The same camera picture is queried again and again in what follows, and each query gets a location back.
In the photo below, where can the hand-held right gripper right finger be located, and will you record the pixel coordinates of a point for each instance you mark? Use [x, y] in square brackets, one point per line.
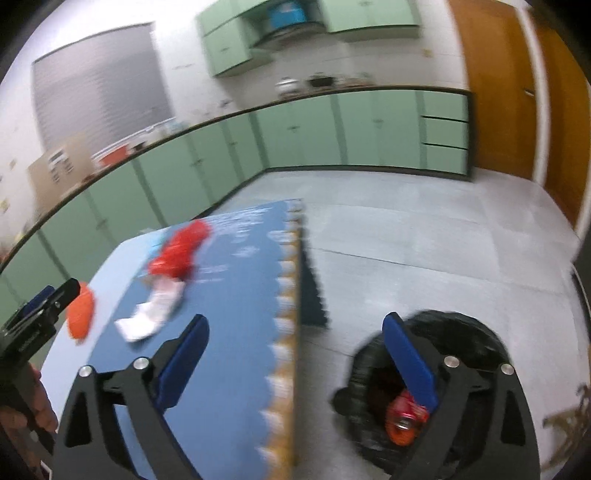
[411, 364]

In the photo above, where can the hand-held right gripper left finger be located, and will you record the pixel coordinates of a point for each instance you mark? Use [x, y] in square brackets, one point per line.
[180, 364]

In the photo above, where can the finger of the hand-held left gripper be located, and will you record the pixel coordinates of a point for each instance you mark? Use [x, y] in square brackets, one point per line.
[69, 290]
[39, 300]

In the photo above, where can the red paper cup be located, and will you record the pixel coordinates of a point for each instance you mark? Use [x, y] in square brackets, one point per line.
[404, 415]

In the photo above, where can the trash bin with black bag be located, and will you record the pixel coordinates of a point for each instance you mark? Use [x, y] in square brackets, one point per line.
[461, 332]

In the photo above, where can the person's left hand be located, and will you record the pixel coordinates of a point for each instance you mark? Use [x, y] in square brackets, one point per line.
[44, 406]

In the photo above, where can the crumpled white tissue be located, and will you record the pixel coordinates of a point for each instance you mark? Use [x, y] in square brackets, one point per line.
[147, 316]

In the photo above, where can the wooden table, blue cloth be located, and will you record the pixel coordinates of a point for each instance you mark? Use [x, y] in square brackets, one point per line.
[240, 323]

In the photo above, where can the cardboard box on counter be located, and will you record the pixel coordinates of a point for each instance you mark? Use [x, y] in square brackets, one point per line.
[41, 182]

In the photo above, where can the red plastic bag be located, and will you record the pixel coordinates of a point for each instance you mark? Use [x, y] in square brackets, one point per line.
[180, 251]

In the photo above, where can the wooden folding table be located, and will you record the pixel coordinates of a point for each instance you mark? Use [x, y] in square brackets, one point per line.
[295, 369]

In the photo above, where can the white plastic hook rack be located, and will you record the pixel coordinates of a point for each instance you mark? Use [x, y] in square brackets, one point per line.
[57, 161]

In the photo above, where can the red basin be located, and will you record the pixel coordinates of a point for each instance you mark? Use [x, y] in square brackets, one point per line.
[115, 157]

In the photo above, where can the woven chair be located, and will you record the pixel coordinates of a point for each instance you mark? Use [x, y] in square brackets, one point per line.
[570, 415]

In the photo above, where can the grey window blind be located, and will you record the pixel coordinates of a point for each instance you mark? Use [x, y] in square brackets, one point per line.
[101, 83]

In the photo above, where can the green lower kitchen cabinets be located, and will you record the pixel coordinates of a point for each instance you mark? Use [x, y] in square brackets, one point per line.
[323, 129]

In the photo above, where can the wide wooden door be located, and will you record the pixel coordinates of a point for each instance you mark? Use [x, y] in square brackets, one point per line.
[498, 92]

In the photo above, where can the narrow wooden door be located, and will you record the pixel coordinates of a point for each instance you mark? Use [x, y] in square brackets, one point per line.
[568, 115]

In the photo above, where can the black wok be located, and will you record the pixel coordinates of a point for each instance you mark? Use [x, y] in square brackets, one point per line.
[320, 81]

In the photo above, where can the white cooking pot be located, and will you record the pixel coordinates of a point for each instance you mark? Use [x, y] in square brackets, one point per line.
[286, 86]

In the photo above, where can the range hood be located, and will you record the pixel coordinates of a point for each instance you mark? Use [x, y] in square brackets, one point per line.
[281, 37]

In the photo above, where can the blue box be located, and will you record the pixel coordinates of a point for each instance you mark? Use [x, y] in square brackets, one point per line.
[286, 16]

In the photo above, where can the green upper wall cabinets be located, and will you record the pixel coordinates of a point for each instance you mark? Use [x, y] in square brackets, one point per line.
[231, 46]

